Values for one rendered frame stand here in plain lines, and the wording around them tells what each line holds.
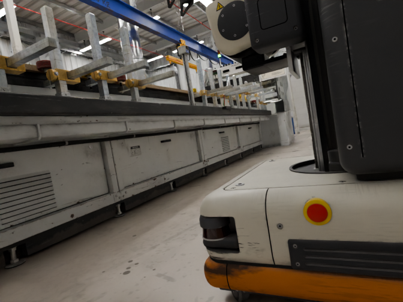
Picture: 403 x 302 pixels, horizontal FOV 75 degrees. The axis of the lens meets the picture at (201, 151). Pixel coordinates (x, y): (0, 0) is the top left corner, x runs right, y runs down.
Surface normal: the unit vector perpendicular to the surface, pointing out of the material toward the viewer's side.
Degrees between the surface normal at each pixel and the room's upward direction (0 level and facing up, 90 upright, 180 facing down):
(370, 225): 90
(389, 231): 90
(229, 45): 90
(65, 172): 90
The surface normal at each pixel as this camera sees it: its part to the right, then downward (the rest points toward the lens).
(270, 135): -0.45, 0.12
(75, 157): 0.88, -0.12
